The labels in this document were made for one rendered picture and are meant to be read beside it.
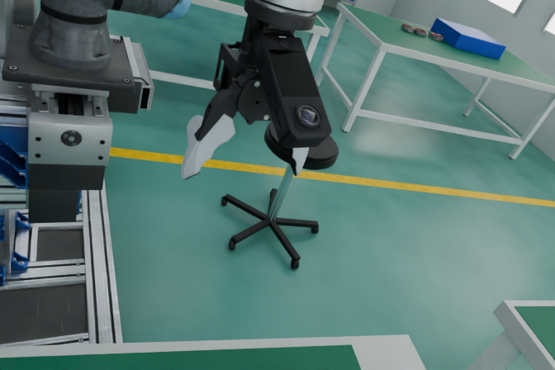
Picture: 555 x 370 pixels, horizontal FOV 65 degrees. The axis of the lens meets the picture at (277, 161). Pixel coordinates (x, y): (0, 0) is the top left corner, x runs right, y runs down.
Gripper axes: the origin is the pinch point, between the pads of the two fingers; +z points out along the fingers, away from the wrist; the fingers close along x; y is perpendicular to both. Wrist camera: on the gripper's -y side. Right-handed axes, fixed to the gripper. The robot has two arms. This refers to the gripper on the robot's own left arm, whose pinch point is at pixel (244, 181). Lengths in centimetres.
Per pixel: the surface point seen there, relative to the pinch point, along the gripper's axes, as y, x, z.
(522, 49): 282, -450, 47
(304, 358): -1.3, -21.1, 40.9
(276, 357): 0.2, -15.8, 40.7
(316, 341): 1.6, -25.4, 41.2
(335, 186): 140, -140, 114
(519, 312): -2, -85, 43
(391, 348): -3, -41, 42
